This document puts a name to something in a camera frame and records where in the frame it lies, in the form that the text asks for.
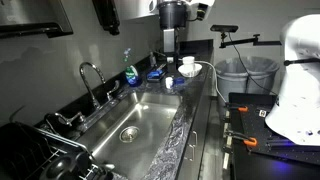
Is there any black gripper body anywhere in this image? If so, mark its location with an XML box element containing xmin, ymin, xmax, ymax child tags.
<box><xmin>158</xmin><ymin>0</ymin><xmax>188</xmax><ymax>44</ymax></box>

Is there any small white pill bottle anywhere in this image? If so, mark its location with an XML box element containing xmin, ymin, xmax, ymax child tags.
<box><xmin>165</xmin><ymin>76</ymin><xmax>175</xmax><ymax>90</ymax></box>

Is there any black dish drying rack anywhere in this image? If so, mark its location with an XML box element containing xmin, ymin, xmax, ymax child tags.
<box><xmin>0</xmin><ymin>121</ymin><xmax>116</xmax><ymax>180</ymax></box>

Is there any blue sponge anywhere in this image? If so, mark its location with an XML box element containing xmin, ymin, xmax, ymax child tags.
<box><xmin>147</xmin><ymin>69</ymin><xmax>164</xmax><ymax>80</ymax></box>

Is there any clear dish soap bottle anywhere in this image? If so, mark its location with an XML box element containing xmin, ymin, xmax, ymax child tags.
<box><xmin>123</xmin><ymin>48</ymin><xmax>140</xmax><ymax>88</ymax></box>

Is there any grey trash bin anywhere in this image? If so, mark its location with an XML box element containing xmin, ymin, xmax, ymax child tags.
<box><xmin>214</xmin><ymin>55</ymin><xmax>280</xmax><ymax>116</ymax></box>

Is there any stainless steel sink basin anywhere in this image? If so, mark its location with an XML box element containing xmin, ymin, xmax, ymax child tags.
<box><xmin>76</xmin><ymin>91</ymin><xmax>183</xmax><ymax>180</ymax></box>

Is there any chrome gooseneck faucet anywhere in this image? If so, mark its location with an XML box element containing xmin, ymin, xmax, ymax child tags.
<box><xmin>79</xmin><ymin>61</ymin><xmax>107</xmax><ymax>110</ymax></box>

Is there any orange black bar clamp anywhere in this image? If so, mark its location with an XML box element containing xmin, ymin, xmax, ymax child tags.
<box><xmin>225</xmin><ymin>103</ymin><xmax>250</xmax><ymax>113</ymax></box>
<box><xmin>223</xmin><ymin>129</ymin><xmax>259</xmax><ymax>148</ymax></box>

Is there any black robot table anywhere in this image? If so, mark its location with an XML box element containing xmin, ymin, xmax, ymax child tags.
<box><xmin>228</xmin><ymin>92</ymin><xmax>320</xmax><ymax>180</ymax></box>

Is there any black round dish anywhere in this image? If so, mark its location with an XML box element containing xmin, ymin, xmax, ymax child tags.
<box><xmin>39</xmin><ymin>151</ymin><xmax>114</xmax><ymax>180</ymax></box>

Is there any white cable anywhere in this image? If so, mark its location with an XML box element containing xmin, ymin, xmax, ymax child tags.
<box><xmin>194</xmin><ymin>59</ymin><xmax>229</xmax><ymax>104</ymax></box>

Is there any black external camera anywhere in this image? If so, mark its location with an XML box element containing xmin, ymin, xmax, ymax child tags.
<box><xmin>209</xmin><ymin>24</ymin><xmax>240</xmax><ymax>34</ymax></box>

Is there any black wall soap dispenser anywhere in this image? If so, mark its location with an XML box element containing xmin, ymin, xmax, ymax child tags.
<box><xmin>91</xmin><ymin>0</ymin><xmax>121</xmax><ymax>36</ymax></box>

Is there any chrome faucet handle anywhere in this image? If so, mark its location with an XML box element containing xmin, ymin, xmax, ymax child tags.
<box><xmin>106</xmin><ymin>79</ymin><xmax>121</xmax><ymax>101</ymax></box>

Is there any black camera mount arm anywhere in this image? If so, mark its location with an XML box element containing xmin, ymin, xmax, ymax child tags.
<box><xmin>219</xmin><ymin>32</ymin><xmax>283</xmax><ymax>50</ymax></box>

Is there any black camera cable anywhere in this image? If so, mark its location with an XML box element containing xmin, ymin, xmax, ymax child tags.
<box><xmin>227</xmin><ymin>32</ymin><xmax>278</xmax><ymax>96</ymax></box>

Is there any metal cabinet handle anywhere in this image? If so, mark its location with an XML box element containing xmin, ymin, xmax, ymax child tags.
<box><xmin>189</xmin><ymin>130</ymin><xmax>198</xmax><ymax>148</ymax></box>
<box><xmin>184</xmin><ymin>143</ymin><xmax>195</xmax><ymax>163</ymax></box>

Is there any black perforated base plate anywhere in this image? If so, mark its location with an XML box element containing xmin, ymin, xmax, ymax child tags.
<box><xmin>239</xmin><ymin>103</ymin><xmax>320</xmax><ymax>167</ymax></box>

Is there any wall paper towel dispenser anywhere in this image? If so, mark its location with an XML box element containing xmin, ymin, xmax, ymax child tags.
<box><xmin>0</xmin><ymin>0</ymin><xmax>74</xmax><ymax>39</ymax></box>

